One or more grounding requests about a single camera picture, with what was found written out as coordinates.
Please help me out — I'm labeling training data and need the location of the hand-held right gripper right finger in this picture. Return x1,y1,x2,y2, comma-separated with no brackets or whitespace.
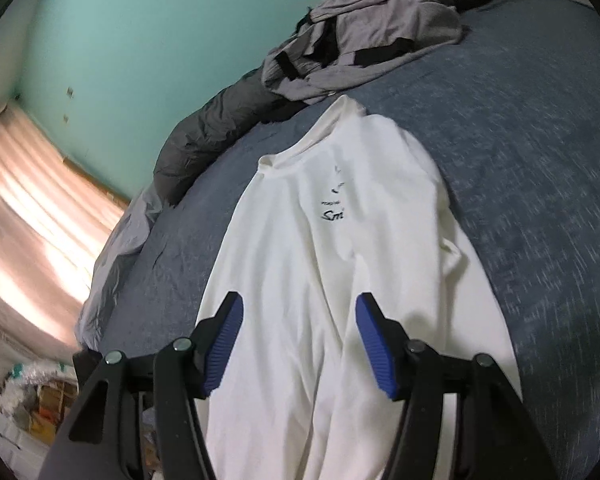
355,291,551,480

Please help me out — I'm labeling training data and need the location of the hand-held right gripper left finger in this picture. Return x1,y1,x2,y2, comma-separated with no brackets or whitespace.
37,291,244,480

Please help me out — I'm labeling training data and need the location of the white long-sleeve shirt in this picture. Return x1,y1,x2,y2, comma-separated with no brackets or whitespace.
195,94,523,480

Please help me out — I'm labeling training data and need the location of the light grey crumpled sheet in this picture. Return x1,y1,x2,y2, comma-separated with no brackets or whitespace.
77,187,156,351

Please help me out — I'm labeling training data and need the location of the pile of plastic bags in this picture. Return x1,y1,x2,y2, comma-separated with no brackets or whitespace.
0,325,81,453

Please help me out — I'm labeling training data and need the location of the dark grey rolled duvet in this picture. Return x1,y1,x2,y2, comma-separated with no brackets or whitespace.
152,0,536,203

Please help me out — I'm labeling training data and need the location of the bed with blue patterned sheet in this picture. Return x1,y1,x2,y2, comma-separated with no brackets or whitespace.
82,0,600,480

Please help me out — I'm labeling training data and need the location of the pink curtain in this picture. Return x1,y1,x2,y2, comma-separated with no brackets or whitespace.
0,102,131,361

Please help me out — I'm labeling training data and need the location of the grey jacket with black trim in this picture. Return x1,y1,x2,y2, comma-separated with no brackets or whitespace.
261,0,465,106

